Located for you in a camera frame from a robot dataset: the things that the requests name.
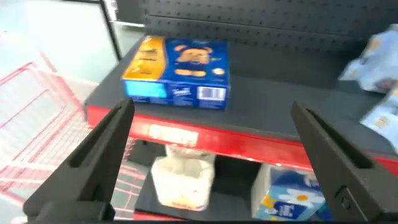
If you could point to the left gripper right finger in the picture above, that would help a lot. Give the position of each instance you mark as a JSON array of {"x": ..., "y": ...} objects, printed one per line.
[{"x": 339, "y": 168}]

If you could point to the blue and white tissue pack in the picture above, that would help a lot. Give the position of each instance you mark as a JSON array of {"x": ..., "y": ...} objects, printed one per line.
[{"x": 286, "y": 196}]

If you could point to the black shop shelf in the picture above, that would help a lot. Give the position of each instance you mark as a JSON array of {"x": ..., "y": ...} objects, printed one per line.
[{"x": 264, "y": 93}]

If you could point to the blue and yellow box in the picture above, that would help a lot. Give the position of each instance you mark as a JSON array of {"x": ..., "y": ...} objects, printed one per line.
[{"x": 177, "y": 73}]

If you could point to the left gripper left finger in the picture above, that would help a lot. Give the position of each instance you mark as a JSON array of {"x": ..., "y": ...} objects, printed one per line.
[{"x": 93, "y": 168}]

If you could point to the pale blue soft pack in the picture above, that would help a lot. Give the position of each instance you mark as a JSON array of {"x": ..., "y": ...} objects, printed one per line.
[
  {"x": 384, "y": 119},
  {"x": 374, "y": 62}
]

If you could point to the pink shopping cart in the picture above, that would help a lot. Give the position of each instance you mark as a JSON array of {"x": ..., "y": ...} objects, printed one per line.
[{"x": 40, "y": 130}]

